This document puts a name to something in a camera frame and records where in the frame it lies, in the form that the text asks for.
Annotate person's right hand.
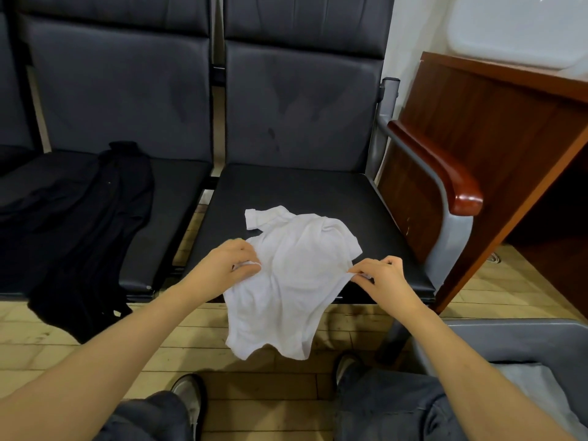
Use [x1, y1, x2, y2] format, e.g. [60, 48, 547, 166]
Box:
[348, 255, 421, 320]

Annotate grey plastic storage bin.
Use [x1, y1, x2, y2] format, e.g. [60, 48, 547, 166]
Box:
[412, 318, 588, 441]

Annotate person's left hand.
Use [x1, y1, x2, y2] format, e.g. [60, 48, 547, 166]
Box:
[182, 238, 263, 307]

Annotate person's right forearm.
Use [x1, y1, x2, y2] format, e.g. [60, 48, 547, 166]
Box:
[399, 303, 575, 441]

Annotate person's left forearm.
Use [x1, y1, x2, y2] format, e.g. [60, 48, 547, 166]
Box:
[0, 284, 208, 441]

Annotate person's black shoe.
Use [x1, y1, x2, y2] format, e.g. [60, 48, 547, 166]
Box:
[170, 372, 209, 441]
[333, 353, 365, 391]

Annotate black leather bench seat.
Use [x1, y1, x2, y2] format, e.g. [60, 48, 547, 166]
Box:
[184, 0, 437, 304]
[0, 0, 40, 175]
[0, 0, 214, 301]

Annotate white t-shirt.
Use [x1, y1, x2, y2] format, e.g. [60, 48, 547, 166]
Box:
[223, 205, 364, 362]

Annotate black t-shirt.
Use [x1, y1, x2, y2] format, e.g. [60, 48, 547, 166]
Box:
[0, 140, 156, 344]

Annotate brown wooden desk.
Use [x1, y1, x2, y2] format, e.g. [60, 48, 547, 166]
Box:
[377, 51, 588, 313]

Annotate white plastic tray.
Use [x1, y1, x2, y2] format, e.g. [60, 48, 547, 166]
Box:
[445, 0, 588, 72]

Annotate grey t-shirt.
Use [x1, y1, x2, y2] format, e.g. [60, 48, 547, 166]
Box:
[496, 363, 588, 441]

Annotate person's blue jeans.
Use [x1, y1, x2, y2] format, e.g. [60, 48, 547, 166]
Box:
[92, 367, 470, 441]

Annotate brown wooden bench armrest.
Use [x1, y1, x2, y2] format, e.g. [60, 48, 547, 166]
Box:
[386, 119, 485, 217]

